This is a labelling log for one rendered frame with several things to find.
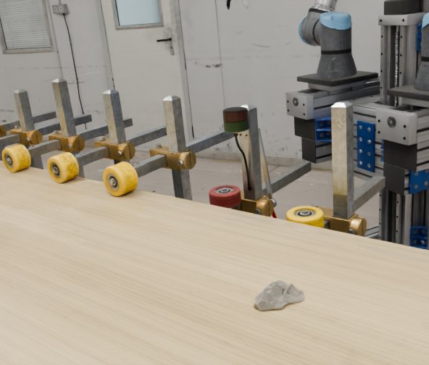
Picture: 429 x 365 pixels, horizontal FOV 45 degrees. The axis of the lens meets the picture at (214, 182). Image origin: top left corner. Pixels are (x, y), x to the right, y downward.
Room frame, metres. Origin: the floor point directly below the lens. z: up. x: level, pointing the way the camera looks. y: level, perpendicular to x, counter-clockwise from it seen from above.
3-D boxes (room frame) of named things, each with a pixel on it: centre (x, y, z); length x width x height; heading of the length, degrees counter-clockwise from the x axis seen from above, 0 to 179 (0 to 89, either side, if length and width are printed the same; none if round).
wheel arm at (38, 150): (1.82, 0.46, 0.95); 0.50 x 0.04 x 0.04; 139
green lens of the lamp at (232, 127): (1.22, -0.07, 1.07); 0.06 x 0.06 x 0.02
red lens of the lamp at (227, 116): (1.22, -0.07, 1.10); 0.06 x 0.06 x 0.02
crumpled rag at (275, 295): (0.73, -0.08, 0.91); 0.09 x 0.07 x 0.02; 118
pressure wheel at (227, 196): (1.23, -0.02, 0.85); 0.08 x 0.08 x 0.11
